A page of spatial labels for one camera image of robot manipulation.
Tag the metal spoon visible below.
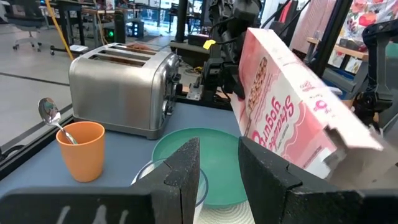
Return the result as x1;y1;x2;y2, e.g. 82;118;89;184
37;97;79;146

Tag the green round plate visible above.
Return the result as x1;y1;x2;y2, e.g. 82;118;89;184
151;127;250;210

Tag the black frame strut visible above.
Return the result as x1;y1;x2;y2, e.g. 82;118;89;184
310;0;354;77

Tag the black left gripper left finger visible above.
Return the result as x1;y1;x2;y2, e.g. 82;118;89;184
0;136;201;224

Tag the silver four-slot toaster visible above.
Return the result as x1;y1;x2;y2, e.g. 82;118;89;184
68;42;182;141

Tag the wooden shelf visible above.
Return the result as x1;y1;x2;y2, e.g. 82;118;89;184
306;36;370;62

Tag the metal table bracket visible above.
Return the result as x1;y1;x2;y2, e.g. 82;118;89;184
186;83;203;101

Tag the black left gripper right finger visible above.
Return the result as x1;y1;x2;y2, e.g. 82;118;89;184
238;136;398;224

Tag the orange plastic cup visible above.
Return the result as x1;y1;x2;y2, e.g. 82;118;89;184
55;121;106;184

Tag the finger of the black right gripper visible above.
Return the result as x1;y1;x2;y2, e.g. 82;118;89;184
231;70;247;101

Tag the yellow cable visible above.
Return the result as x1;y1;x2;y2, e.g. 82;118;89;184
44;0;75;61

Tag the clear drinking glass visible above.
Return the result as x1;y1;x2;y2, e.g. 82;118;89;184
131;158;210;224

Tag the grey office chair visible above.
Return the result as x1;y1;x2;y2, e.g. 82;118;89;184
5;0;45;52

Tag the black metal frame fixture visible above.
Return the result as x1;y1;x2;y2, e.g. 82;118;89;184
353;18;398;131

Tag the brown toasted bagel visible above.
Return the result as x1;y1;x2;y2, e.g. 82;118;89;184
125;42;154;52

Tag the round white woven placemat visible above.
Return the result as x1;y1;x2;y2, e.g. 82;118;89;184
194;200;256;224

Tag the black bottle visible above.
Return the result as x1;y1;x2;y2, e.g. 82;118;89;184
113;9;126;44

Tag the black electronics box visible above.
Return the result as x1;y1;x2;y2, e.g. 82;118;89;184
169;33;213;68

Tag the floral print cloth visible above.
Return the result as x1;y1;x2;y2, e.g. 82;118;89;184
341;0;398;37

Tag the pink strawberry yogurt cereal box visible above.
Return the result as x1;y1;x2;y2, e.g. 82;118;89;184
229;27;398;191

